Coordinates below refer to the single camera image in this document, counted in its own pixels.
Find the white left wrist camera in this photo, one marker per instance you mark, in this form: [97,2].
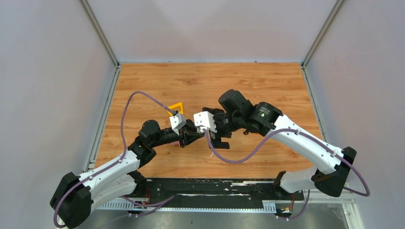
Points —
[177,122]

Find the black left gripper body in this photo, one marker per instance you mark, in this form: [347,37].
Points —
[183,136]

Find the yellow triangular plastic frame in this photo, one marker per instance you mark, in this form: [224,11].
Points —
[177,107]

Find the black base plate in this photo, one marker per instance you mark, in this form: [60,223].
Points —
[210,193]

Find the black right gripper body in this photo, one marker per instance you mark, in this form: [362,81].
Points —
[225,124]

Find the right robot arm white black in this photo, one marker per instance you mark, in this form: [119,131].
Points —
[331,164]

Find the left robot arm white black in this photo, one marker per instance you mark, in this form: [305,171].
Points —
[77,196]

